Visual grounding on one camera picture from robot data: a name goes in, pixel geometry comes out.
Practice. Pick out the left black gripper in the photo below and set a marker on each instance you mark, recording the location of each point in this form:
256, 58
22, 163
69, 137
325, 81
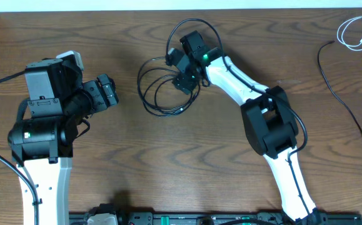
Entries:
96, 89

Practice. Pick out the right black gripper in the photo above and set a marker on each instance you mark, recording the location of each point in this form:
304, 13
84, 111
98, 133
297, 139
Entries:
182, 83

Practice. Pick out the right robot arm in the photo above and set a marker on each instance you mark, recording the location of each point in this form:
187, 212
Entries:
269, 123

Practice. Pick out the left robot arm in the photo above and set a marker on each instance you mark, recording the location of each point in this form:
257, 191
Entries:
46, 126

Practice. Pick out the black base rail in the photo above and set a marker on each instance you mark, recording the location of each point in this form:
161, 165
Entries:
148, 218

